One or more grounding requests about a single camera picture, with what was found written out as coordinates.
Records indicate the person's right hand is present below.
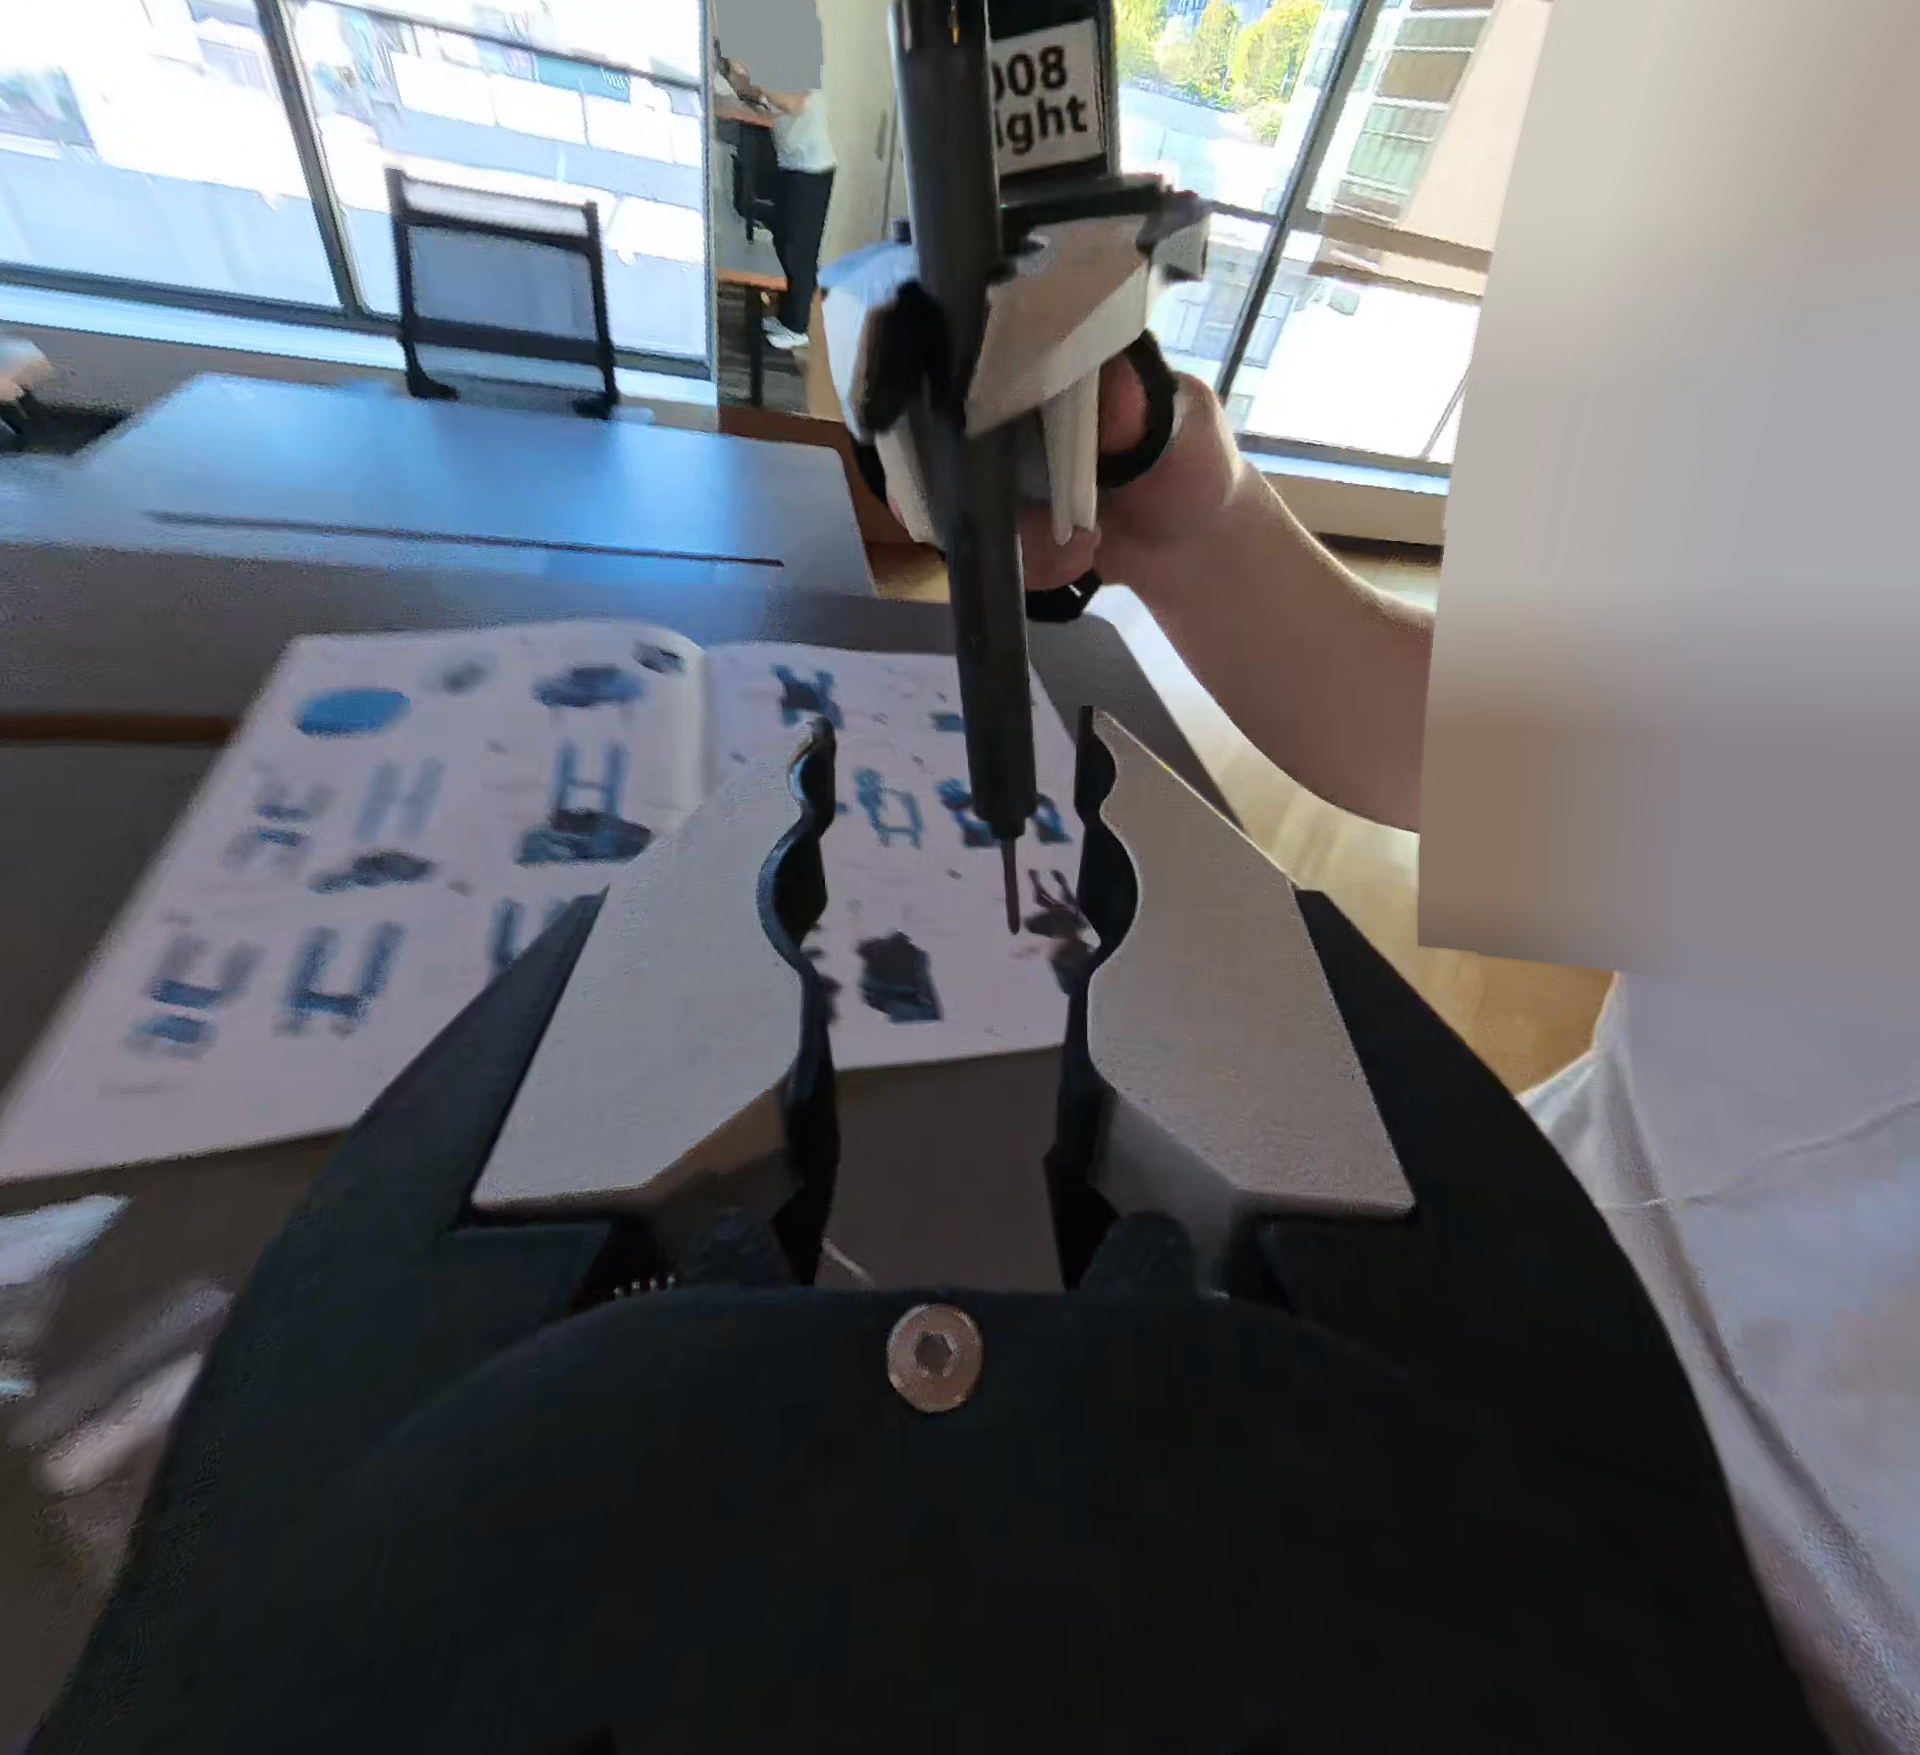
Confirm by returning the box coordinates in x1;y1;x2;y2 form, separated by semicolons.
1025;352;1281;601

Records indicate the person's white shirt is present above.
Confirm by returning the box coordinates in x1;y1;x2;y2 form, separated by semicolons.
1524;972;1920;1755

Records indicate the large window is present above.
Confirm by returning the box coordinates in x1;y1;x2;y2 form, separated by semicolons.
1109;0;1595;469
0;0;711;366

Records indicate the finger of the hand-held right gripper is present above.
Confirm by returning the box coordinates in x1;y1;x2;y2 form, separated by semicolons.
818;242;962;544
966;219;1168;438

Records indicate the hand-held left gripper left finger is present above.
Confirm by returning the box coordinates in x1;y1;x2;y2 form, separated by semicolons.
473;717;841;1290

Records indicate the black electric screwdriver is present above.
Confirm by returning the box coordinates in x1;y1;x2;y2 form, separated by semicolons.
887;0;1041;936

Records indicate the dark grey desk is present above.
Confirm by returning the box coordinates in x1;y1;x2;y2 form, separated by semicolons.
0;584;1246;1755

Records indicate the grey table with cable slot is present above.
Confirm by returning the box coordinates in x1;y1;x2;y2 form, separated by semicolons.
0;371;880;737

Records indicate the clear plastic screw bag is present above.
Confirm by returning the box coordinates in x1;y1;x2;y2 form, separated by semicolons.
0;1192;229;1487

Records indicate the person's right forearm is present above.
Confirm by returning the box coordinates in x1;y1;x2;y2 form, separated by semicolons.
1118;473;1442;833

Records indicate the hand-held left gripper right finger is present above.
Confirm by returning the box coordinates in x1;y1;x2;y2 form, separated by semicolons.
1046;708;1417;1291

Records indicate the white instruction booklet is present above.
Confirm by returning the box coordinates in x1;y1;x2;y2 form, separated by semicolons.
0;622;1120;1186

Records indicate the black frame chair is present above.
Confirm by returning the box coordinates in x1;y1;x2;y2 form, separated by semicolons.
381;166;624;422

